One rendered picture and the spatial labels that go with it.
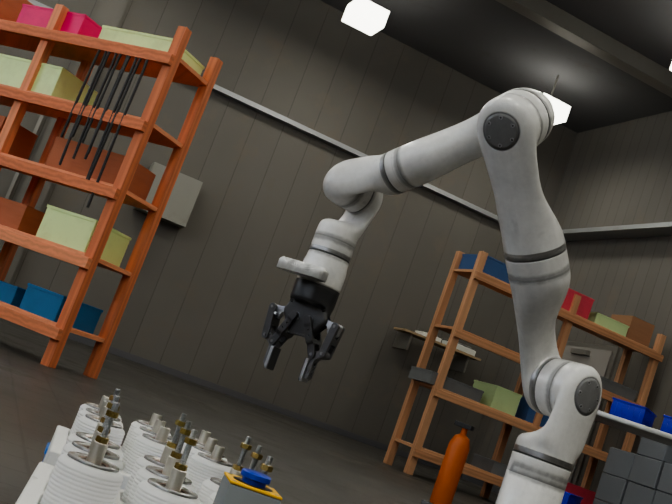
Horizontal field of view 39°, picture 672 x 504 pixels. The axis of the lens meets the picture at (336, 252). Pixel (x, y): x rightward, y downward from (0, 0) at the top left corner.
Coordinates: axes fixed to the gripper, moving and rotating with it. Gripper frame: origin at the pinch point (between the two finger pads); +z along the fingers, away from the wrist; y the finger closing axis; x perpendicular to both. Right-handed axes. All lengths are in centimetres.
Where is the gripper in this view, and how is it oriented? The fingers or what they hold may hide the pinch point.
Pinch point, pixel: (287, 367)
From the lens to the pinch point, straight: 152.4
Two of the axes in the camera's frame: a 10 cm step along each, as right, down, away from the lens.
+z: -3.4, 9.3, -1.4
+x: -4.5, -3.0, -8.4
